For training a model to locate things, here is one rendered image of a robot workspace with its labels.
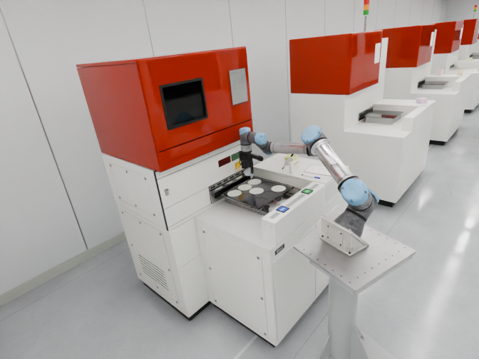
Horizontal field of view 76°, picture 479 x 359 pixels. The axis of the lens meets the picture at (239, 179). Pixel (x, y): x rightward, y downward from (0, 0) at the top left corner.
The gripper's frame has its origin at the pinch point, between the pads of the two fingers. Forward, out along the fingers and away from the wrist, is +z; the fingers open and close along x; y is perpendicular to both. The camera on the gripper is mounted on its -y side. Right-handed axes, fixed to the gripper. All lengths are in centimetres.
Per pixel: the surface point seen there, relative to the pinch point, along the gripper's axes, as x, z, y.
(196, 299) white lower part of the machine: 21, 79, 53
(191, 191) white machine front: 13.7, -2.8, 43.3
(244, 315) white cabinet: 44, 79, 23
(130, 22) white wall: -148, -115, 73
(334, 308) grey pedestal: 77, 55, -25
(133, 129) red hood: 15, -48, 69
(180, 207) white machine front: 20, 4, 51
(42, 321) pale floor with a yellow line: -12, 97, 175
